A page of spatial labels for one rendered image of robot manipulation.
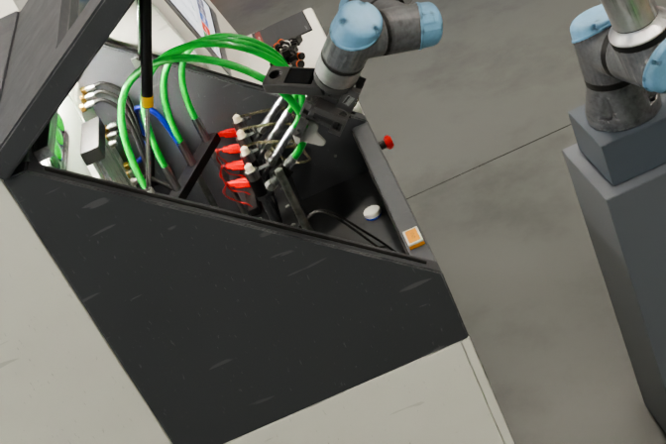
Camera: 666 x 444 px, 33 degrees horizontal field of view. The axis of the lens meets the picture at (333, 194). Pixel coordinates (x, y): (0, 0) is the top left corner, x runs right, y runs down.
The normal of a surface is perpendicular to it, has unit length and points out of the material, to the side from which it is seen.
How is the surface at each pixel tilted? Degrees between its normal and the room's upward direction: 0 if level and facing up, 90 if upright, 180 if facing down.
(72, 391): 90
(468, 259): 0
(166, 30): 90
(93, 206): 90
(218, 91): 90
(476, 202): 0
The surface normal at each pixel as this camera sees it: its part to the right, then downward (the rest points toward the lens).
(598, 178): -0.36, -0.79
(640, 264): 0.20, 0.46
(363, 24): 0.25, -0.49
